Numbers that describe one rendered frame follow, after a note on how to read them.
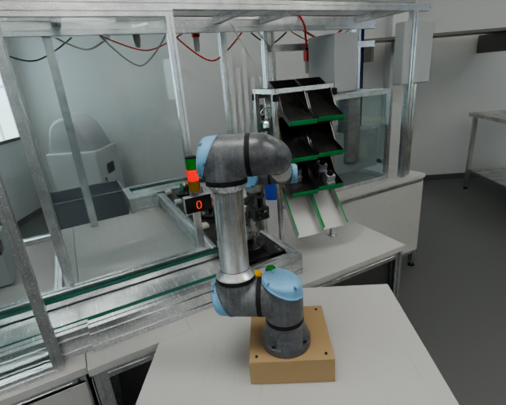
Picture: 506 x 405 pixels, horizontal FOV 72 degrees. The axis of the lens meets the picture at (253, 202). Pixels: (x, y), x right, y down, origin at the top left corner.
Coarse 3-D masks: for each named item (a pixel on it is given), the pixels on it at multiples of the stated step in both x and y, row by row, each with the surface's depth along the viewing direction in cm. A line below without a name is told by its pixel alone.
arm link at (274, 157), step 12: (252, 144) 87; (264, 144) 88; (276, 144) 90; (252, 156) 87; (264, 156) 88; (276, 156) 89; (288, 156) 94; (252, 168) 89; (264, 168) 89; (276, 168) 92; (288, 168) 108; (276, 180) 123; (288, 180) 127
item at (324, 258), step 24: (288, 240) 190; (312, 240) 188; (336, 240) 186; (360, 240) 184; (384, 240) 182; (312, 264) 165; (336, 264) 164; (360, 264) 164; (144, 336) 128; (168, 336) 127; (96, 360) 118; (120, 360) 119
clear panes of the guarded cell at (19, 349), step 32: (0, 96) 185; (0, 128) 189; (0, 160) 193; (32, 192) 204; (0, 224) 96; (32, 224) 209; (0, 256) 98; (0, 288) 101; (0, 320) 103; (32, 320) 107; (0, 352) 105; (32, 352) 110
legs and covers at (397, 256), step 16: (400, 256) 179; (352, 272) 166; (368, 272) 206; (384, 272) 194; (400, 272) 183; (112, 368) 120; (128, 368) 122; (96, 384) 118; (112, 384) 192; (112, 400) 123
